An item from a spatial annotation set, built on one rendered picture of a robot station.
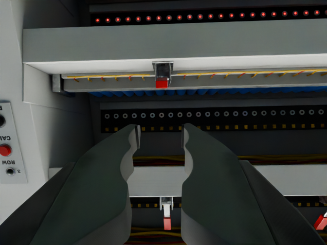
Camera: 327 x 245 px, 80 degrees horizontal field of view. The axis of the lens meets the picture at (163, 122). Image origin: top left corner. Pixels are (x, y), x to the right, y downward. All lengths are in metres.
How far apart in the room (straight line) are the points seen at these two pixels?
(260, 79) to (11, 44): 0.34
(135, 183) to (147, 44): 0.20
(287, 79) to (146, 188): 0.27
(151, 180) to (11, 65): 0.24
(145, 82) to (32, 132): 0.18
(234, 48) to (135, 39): 0.13
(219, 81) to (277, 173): 0.16
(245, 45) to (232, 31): 0.02
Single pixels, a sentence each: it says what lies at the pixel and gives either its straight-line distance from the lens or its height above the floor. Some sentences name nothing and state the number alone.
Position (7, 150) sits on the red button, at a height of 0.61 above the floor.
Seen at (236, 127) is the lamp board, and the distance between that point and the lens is 0.46.
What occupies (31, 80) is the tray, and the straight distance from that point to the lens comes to 0.32.
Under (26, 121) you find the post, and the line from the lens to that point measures 0.33.
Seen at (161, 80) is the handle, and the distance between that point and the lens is 0.20.
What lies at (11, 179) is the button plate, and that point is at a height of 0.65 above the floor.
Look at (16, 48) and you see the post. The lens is 0.32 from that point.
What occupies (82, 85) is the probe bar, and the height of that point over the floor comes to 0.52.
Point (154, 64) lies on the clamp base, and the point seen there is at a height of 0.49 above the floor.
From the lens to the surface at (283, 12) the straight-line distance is 0.50.
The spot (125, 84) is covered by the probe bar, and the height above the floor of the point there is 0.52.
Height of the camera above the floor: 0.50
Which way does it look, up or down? 14 degrees up
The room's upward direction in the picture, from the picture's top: 178 degrees clockwise
